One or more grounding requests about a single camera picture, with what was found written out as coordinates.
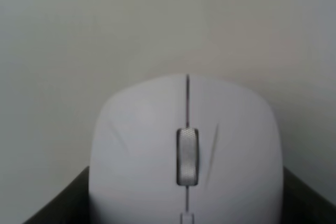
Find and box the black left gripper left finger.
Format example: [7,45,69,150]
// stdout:
[25,167,90,223]

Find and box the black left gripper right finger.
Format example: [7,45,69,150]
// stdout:
[282,168,335,224]

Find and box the white wireless computer mouse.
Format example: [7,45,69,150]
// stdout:
[89,74,283,223]

